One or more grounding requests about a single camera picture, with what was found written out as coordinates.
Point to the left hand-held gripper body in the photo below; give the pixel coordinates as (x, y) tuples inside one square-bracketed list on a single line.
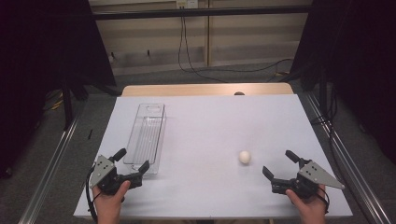
[(103, 170)]

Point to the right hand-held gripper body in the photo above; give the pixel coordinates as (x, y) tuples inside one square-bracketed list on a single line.
[(316, 175)]

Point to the white egg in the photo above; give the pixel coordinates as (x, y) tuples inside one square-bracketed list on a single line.
[(245, 157)]

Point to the clear plastic tray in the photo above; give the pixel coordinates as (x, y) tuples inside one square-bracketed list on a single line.
[(146, 137)]

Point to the person's right hand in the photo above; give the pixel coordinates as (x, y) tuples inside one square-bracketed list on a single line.
[(308, 207)]

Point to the person's left hand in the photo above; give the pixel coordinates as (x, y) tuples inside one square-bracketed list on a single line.
[(109, 203)]

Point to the small black stick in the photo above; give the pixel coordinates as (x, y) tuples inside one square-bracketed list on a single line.
[(90, 134)]

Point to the white table sheet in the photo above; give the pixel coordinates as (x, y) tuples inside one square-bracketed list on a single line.
[(211, 130)]

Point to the black metal stand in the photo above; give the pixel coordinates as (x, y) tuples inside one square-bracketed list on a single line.
[(67, 105)]

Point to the light wooden table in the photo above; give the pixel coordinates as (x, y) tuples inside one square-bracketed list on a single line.
[(186, 89)]

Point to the black curtain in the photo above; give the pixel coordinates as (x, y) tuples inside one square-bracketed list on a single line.
[(364, 62), (37, 62)]

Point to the black horizontal bar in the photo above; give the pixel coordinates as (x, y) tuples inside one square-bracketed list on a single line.
[(199, 12)]

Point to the metal floor rail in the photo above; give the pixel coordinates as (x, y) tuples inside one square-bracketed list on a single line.
[(46, 177), (348, 168)]

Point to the white wall socket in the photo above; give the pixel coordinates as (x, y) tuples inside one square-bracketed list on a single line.
[(186, 3)]

